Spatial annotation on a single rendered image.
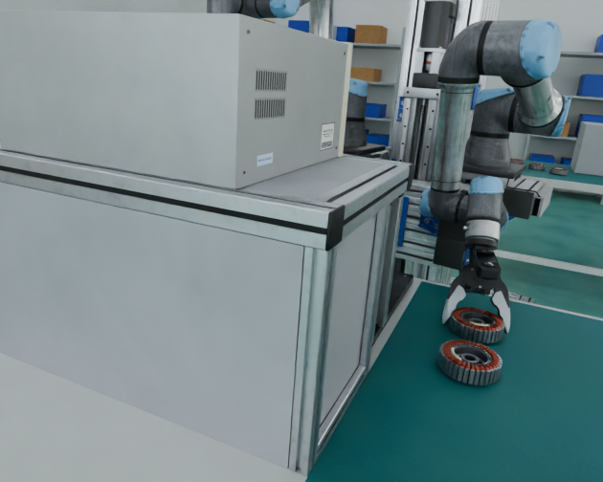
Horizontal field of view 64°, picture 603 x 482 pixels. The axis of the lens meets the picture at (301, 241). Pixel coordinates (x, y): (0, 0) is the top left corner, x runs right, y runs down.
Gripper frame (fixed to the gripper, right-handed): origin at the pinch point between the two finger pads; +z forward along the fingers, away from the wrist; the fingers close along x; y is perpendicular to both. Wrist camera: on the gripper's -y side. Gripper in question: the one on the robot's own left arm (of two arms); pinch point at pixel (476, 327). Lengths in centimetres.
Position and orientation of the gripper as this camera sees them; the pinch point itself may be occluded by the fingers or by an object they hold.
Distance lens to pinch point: 114.9
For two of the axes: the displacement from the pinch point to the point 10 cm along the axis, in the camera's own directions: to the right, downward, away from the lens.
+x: -9.8, -1.3, 1.6
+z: -1.6, 9.7, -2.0
